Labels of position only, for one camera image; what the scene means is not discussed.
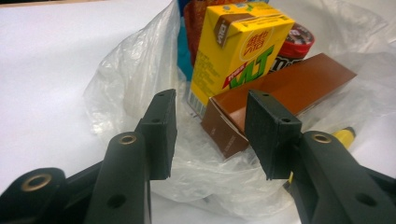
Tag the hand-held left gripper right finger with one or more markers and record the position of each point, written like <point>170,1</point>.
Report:
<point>271,140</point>

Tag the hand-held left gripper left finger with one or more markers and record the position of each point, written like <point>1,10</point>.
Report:
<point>160,140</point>

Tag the long brown box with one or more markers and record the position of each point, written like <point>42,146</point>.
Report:
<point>295,81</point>

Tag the clear plastic bag yellow smiley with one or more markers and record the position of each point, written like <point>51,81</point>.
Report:
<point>130,77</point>

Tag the yellow drink carton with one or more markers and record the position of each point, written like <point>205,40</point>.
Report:
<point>224,62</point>

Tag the brown candy jar red lid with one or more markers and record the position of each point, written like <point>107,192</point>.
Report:
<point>295,43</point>

